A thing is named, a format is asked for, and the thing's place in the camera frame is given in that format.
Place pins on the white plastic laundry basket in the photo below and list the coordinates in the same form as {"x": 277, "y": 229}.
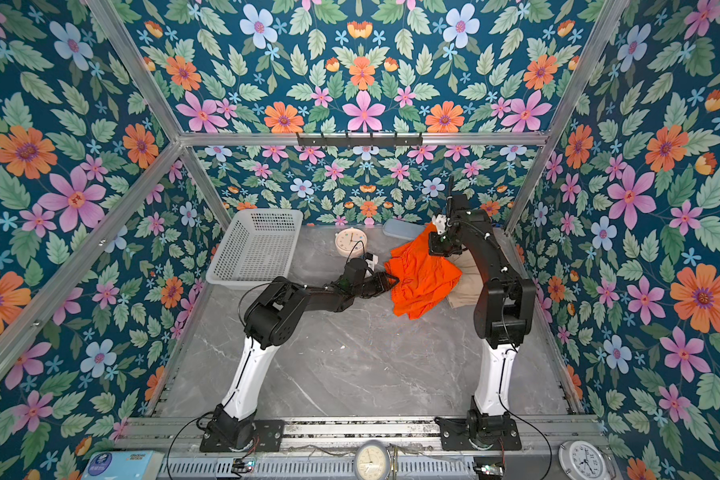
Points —
{"x": 257, "y": 247}

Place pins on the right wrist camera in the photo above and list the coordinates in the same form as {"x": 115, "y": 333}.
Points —
{"x": 440, "y": 222}

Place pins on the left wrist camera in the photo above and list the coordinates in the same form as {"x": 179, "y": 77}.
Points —
{"x": 372, "y": 261}

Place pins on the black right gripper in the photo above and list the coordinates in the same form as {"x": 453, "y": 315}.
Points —
{"x": 436, "y": 248}

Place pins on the black wall hook rail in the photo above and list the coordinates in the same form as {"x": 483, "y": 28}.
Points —
{"x": 351, "y": 140}

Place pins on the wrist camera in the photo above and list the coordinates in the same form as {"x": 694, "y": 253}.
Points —
{"x": 372, "y": 261}
{"x": 440, "y": 222}

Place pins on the blue tissue pack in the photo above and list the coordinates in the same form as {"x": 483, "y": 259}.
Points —
{"x": 133, "y": 465}

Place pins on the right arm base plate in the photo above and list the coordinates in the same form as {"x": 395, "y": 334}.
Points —
{"x": 481, "y": 433}

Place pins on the white round corner clock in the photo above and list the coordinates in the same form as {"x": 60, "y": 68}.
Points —
{"x": 581, "y": 460}

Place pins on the pink round alarm clock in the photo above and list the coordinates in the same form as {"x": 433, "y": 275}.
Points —
{"x": 351, "y": 242}

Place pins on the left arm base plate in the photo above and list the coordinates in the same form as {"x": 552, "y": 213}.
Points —
{"x": 221, "y": 436}

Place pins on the orange shorts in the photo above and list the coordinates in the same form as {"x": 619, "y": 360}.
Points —
{"x": 424, "y": 280}

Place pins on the beige round front clock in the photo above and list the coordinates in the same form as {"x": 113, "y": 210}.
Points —
{"x": 372, "y": 461}

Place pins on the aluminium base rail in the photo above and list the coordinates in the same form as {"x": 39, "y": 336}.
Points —
{"x": 324, "y": 448}

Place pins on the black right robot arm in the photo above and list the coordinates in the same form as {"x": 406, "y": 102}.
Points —
{"x": 502, "y": 317}

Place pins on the beige drawstring shorts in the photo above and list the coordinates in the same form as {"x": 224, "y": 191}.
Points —
{"x": 469, "y": 287}

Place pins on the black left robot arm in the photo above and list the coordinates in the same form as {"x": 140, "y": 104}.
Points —
{"x": 269, "y": 322}

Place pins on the grey-blue pencil case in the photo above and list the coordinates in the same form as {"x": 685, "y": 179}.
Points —
{"x": 404, "y": 230}

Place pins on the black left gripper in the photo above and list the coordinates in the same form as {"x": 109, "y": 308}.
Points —
{"x": 381, "y": 283}

